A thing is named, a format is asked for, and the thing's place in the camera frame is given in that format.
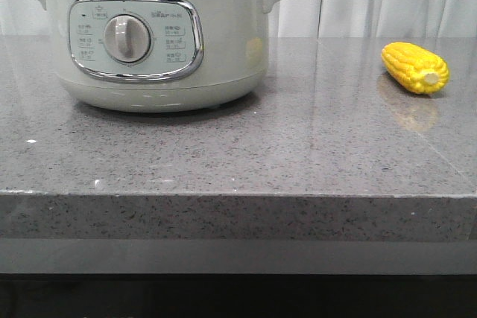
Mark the yellow corn cob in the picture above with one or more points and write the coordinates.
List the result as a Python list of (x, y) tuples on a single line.
[(415, 68)]

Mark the pale green electric cooking pot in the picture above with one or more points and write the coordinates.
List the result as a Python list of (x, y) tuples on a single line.
[(159, 55)]

